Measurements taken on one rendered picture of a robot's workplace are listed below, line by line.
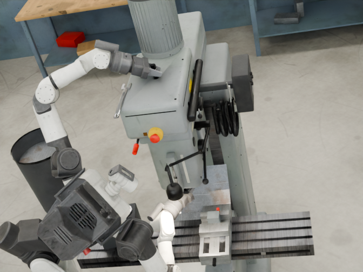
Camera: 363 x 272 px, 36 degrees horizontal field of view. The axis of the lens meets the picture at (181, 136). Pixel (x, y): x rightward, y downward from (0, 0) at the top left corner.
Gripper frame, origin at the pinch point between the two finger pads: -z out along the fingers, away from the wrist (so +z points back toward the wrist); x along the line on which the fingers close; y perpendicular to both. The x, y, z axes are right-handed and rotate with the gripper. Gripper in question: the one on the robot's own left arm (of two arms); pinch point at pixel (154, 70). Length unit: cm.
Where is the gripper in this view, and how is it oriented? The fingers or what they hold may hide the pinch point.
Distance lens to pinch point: 233.1
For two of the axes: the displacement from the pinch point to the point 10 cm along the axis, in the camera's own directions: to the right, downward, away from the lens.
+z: -9.4, -1.9, -2.9
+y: 3.1, -8.0, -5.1
